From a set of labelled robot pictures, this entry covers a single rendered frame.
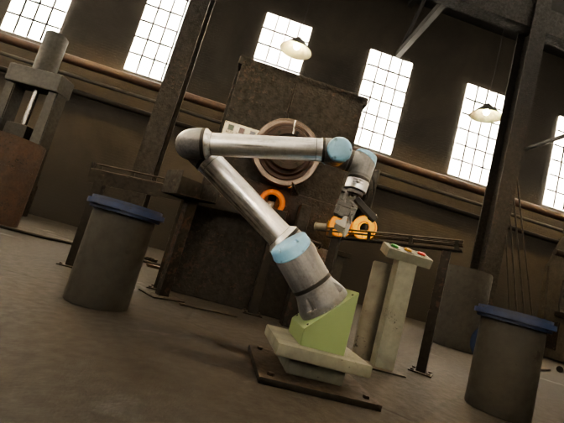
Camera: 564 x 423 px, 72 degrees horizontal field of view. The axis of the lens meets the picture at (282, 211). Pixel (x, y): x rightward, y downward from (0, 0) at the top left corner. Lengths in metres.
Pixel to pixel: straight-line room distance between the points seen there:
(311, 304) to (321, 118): 1.87
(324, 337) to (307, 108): 1.99
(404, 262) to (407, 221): 7.67
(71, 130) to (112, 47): 2.07
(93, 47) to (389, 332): 9.17
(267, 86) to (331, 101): 0.49
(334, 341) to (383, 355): 0.73
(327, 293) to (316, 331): 0.13
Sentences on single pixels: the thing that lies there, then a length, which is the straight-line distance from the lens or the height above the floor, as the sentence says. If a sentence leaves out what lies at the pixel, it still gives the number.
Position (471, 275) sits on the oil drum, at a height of 0.80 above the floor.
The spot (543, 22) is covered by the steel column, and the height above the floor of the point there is 5.10.
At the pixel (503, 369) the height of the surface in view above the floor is 0.19.
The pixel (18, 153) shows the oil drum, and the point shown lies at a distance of 4.65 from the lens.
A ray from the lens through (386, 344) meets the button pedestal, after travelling 2.07.
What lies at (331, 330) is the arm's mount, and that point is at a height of 0.19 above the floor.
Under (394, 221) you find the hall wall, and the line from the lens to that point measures 9.58.
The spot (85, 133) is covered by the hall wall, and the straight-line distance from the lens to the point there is 9.53.
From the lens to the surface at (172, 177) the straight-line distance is 2.35.
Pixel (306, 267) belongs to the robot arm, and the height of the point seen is 0.37.
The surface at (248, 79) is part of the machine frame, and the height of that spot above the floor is 1.59.
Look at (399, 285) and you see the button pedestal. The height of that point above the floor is 0.42.
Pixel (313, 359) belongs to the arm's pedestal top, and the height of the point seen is 0.10.
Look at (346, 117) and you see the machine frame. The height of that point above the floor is 1.55.
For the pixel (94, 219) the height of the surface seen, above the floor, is 0.33.
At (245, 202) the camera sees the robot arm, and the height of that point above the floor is 0.55.
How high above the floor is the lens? 0.35
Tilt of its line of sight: 8 degrees up
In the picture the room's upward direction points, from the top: 16 degrees clockwise
